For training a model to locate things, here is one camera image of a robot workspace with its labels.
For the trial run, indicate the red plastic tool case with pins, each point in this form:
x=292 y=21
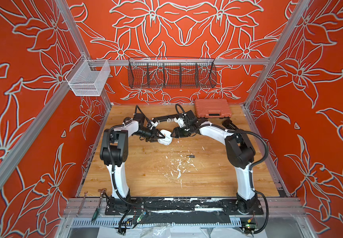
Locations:
x=212 y=108

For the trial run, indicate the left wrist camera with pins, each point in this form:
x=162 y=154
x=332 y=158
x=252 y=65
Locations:
x=138 y=116

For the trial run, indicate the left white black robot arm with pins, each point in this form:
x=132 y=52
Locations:
x=114 y=153

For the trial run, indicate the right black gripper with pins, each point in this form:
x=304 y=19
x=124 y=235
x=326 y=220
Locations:
x=180 y=131

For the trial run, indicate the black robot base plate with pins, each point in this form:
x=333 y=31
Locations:
x=228 y=205

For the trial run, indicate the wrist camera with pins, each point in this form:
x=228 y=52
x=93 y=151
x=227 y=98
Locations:
x=138 y=116
x=185 y=118

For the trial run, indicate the small black holder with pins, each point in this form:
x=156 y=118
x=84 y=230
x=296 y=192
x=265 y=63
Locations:
x=228 y=124

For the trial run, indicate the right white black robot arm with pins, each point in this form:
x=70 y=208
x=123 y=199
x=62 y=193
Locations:
x=240 y=153

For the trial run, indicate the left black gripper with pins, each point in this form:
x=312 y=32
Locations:
x=153 y=136

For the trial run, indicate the black white hand tool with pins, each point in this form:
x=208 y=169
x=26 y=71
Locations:
x=167 y=118

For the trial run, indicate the white alarm device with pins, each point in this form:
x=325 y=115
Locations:
x=167 y=140

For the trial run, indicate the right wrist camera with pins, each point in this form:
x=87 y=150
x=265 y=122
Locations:
x=185 y=118

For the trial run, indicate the green handled screwdriver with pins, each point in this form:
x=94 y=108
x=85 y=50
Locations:
x=97 y=212

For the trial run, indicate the black wire wall basket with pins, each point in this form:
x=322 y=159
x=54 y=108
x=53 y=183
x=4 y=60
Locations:
x=171 y=73

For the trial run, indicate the white wire mesh basket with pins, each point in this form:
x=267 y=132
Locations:
x=88 y=77

